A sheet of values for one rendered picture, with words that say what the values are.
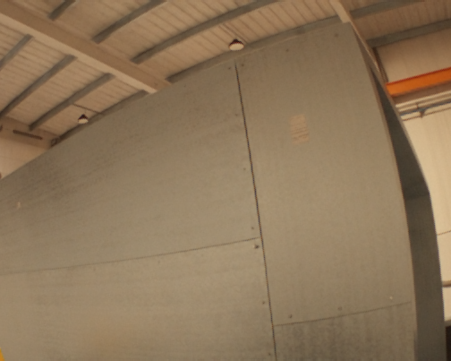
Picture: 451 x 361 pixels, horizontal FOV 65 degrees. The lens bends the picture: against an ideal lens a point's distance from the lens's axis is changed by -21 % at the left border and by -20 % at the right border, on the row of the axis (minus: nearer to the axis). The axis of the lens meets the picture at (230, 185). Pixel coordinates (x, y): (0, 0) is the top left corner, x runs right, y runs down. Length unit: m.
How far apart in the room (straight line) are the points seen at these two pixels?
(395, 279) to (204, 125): 0.73
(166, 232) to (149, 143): 0.30
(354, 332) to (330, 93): 0.64
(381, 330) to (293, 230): 0.38
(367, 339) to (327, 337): 0.12
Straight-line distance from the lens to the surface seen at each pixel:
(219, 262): 1.23
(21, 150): 13.12
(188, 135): 1.34
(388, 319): 1.07
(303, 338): 1.14
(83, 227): 1.65
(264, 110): 1.23
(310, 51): 1.23
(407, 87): 9.75
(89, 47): 9.27
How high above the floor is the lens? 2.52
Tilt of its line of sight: 14 degrees up
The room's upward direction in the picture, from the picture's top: 7 degrees counter-clockwise
